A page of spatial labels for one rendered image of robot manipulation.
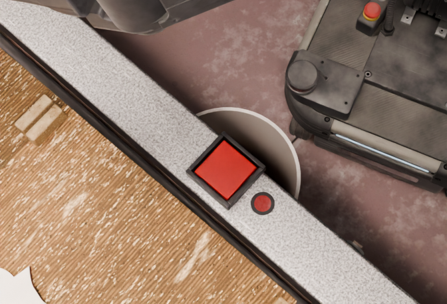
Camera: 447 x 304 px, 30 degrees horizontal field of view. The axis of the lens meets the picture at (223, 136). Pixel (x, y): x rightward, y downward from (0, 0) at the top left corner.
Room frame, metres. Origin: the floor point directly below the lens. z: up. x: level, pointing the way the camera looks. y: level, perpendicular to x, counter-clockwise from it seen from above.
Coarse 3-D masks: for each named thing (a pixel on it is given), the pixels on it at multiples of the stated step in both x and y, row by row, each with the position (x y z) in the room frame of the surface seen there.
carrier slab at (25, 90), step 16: (0, 48) 0.55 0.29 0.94; (0, 64) 0.52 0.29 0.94; (16, 64) 0.52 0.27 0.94; (0, 80) 0.50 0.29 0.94; (16, 80) 0.49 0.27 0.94; (32, 80) 0.49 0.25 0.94; (0, 96) 0.47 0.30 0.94; (16, 96) 0.47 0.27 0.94; (32, 96) 0.47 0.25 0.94; (0, 112) 0.45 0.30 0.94; (16, 112) 0.45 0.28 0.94; (0, 128) 0.43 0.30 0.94; (16, 128) 0.42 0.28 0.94; (0, 144) 0.40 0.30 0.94; (16, 144) 0.40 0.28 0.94; (0, 160) 0.38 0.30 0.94
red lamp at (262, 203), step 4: (260, 196) 0.29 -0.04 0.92; (264, 196) 0.29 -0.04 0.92; (256, 200) 0.28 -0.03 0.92; (260, 200) 0.28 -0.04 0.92; (264, 200) 0.28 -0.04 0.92; (268, 200) 0.28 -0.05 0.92; (256, 204) 0.28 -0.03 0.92; (260, 204) 0.28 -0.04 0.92; (264, 204) 0.28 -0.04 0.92; (268, 204) 0.27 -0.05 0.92; (256, 208) 0.27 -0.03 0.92; (260, 208) 0.27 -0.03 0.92; (264, 208) 0.27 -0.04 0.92; (268, 208) 0.27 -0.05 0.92
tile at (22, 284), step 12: (0, 276) 0.22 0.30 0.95; (12, 276) 0.22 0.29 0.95; (24, 276) 0.22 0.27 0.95; (0, 288) 0.21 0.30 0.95; (12, 288) 0.21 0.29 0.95; (24, 288) 0.20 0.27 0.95; (0, 300) 0.19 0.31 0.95; (12, 300) 0.19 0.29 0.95; (24, 300) 0.19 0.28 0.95; (36, 300) 0.19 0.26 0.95
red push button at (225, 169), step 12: (228, 144) 0.36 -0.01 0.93; (216, 156) 0.35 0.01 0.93; (228, 156) 0.34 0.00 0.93; (240, 156) 0.34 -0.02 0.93; (204, 168) 0.33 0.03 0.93; (216, 168) 0.33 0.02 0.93; (228, 168) 0.33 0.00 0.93; (240, 168) 0.32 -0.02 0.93; (252, 168) 0.32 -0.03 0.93; (204, 180) 0.32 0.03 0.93; (216, 180) 0.31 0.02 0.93; (228, 180) 0.31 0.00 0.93; (240, 180) 0.31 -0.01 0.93; (228, 192) 0.29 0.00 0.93
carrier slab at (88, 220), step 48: (48, 144) 0.39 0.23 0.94; (96, 144) 0.38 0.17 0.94; (0, 192) 0.34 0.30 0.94; (48, 192) 0.33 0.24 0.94; (96, 192) 0.32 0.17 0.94; (144, 192) 0.31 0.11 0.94; (0, 240) 0.27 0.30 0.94; (48, 240) 0.26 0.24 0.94; (96, 240) 0.25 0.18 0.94; (144, 240) 0.25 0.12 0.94; (192, 240) 0.24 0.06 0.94; (48, 288) 0.20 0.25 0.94; (96, 288) 0.19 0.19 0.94; (144, 288) 0.18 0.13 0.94; (192, 288) 0.18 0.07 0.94; (240, 288) 0.17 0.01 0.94
